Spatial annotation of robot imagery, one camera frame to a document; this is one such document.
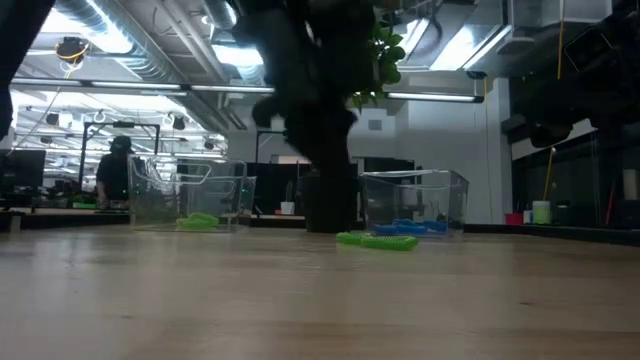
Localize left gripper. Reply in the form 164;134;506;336
252;94;359;174

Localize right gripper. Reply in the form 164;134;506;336
512;72;640;150

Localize clear plastic bin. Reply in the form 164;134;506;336
128;154;256;234
358;168;470;237

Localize green potted plant black pot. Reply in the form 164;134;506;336
302;19;407;234

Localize green and white cup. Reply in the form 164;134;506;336
531;199;552;226

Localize bright ceiling light panel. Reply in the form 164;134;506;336
429;22;514;71

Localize short ceiling light strip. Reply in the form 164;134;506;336
387;91;485;105

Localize long ceiling light strip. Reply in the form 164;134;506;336
9;76;276;96

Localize person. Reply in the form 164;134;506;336
94;134;136;210

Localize black monitor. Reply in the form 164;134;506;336
0;149;48;190

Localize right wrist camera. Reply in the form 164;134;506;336
564;27;614;74

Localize small silver ventilation duct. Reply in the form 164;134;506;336
202;0;242;30

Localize large silver ventilation duct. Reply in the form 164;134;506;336
47;0;236;134

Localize black ceiling cable reel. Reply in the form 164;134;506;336
54;36;91;65

